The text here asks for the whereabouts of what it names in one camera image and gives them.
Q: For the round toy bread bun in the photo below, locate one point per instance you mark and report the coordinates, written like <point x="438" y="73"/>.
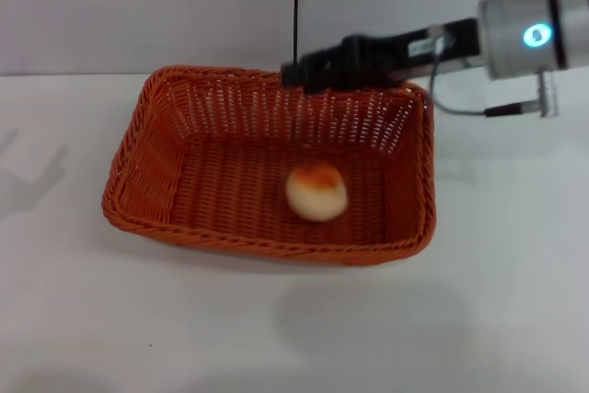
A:
<point x="316" y="195"/>

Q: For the orange woven plastic basket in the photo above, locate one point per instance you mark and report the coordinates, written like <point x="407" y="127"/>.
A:
<point x="221" y="190"/>

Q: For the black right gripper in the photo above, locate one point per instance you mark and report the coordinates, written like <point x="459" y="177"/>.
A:
<point x="396" y="54"/>

